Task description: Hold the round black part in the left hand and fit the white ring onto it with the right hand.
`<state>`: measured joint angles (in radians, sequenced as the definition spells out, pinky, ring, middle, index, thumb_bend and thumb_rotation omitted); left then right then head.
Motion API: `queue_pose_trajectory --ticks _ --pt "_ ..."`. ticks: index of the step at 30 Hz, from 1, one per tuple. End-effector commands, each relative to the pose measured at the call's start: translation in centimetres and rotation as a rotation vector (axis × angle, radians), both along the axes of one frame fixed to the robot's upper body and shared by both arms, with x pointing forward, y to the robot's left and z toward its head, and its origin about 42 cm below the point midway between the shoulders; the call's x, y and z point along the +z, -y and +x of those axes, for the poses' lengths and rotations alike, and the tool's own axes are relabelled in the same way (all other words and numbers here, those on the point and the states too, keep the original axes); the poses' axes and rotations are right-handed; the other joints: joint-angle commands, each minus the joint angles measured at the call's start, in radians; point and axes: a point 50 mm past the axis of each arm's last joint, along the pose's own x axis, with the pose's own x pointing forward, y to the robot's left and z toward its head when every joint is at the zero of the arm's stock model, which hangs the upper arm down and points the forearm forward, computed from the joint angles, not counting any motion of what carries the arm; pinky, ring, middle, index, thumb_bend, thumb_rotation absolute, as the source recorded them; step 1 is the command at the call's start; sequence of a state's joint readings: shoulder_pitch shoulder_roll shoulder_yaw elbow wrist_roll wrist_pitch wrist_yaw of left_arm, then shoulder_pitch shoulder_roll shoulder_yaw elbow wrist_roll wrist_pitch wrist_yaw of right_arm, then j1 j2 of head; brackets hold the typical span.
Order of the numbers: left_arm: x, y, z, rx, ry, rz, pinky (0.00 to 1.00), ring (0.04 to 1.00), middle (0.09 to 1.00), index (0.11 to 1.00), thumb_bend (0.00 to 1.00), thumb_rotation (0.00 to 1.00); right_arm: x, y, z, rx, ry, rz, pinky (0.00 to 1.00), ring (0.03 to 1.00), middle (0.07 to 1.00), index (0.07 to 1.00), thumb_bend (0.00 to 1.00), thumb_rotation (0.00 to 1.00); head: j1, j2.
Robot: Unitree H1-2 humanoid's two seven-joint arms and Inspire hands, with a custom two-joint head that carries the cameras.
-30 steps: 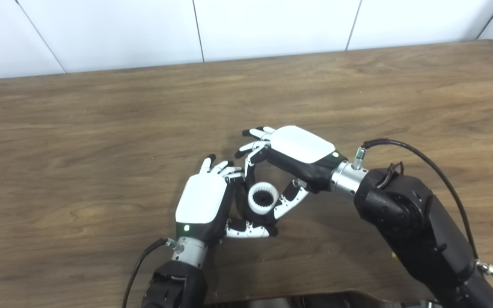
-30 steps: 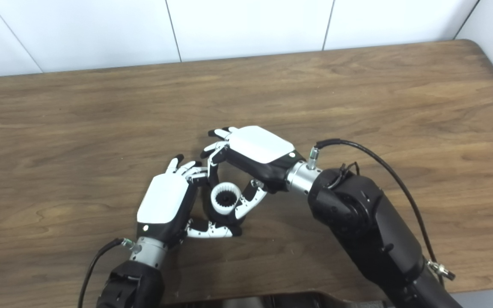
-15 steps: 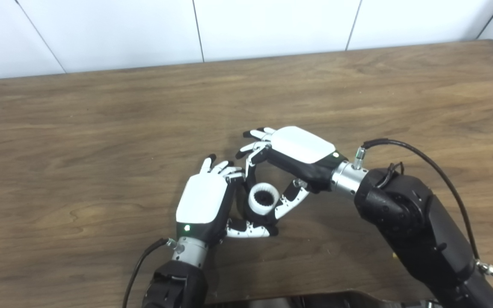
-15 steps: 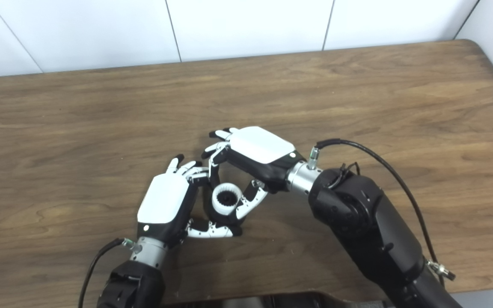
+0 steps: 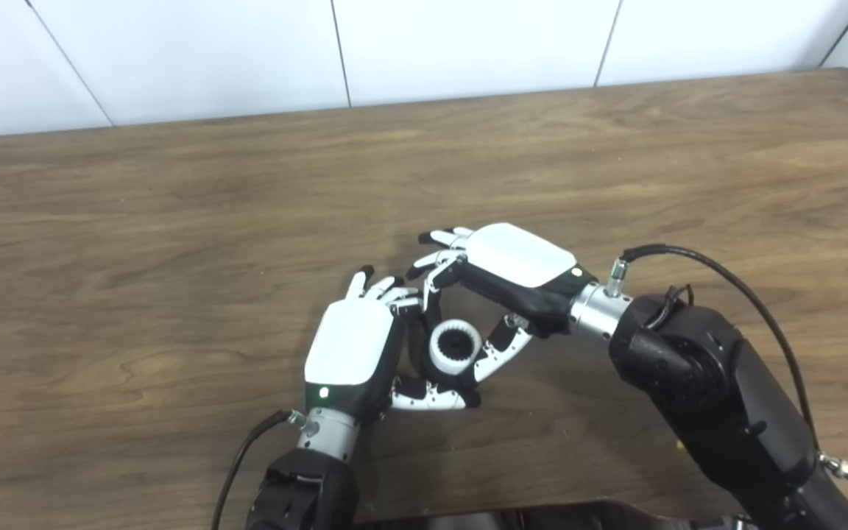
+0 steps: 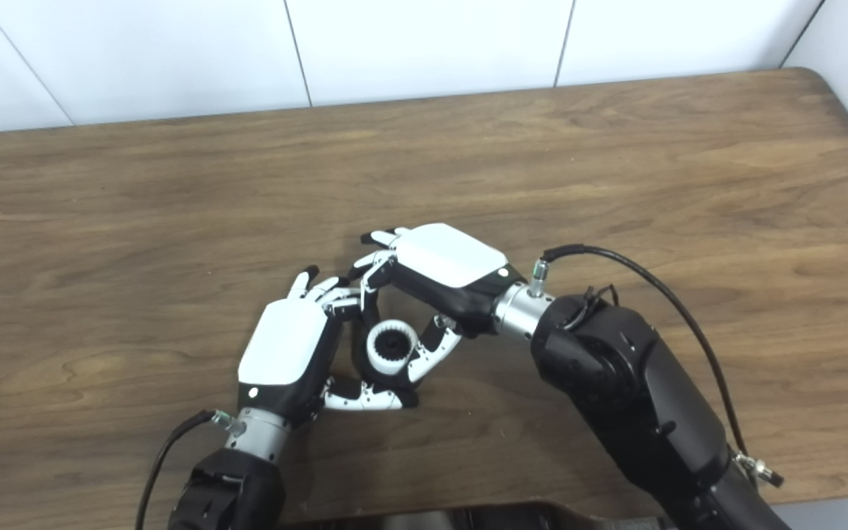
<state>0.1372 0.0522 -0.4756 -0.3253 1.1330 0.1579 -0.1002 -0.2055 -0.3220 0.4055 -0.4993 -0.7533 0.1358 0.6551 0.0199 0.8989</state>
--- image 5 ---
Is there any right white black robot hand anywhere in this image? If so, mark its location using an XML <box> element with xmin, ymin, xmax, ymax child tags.
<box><xmin>405</xmin><ymin>222</ymin><xmax>598</xmax><ymax>384</ymax></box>

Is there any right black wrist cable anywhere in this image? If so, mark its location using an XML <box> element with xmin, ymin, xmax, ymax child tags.
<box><xmin>607</xmin><ymin>244</ymin><xmax>824</xmax><ymax>451</ymax></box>

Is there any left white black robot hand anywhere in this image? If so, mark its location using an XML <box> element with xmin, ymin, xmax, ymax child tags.
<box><xmin>303</xmin><ymin>264</ymin><xmax>483</xmax><ymax>428</ymax></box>

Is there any round black plastic part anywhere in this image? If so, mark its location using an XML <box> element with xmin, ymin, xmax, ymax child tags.
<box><xmin>418</xmin><ymin>317</ymin><xmax>478</xmax><ymax>389</ymax></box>

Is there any white plastic ring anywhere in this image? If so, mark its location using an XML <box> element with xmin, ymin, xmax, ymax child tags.
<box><xmin>428</xmin><ymin>318</ymin><xmax>483</xmax><ymax>377</ymax></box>

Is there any silver elbow cable connector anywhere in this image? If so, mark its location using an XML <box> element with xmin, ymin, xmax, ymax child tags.
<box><xmin>817</xmin><ymin>450</ymin><xmax>848</xmax><ymax>490</ymax></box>

